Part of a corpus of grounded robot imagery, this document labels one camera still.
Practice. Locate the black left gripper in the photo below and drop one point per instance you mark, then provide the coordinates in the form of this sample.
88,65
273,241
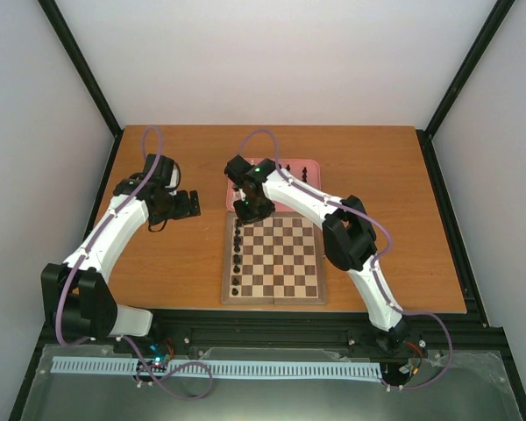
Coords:
185,210

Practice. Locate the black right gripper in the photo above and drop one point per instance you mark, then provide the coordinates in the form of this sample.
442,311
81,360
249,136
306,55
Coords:
245,218

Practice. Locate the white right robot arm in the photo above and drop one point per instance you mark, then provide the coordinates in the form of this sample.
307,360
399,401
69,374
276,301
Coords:
349,239

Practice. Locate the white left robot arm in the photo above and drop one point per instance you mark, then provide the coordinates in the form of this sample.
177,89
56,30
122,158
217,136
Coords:
76,294

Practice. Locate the wooden chessboard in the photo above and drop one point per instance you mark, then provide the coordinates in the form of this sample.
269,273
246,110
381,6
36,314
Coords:
282,262

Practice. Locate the pink plastic tray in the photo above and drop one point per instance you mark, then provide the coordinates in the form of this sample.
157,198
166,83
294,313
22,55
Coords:
296,165

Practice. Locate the black aluminium frame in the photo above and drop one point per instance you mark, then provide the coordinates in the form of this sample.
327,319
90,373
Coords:
279,329

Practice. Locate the light blue cable duct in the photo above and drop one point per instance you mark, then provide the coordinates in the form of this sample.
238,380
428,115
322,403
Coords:
222,369

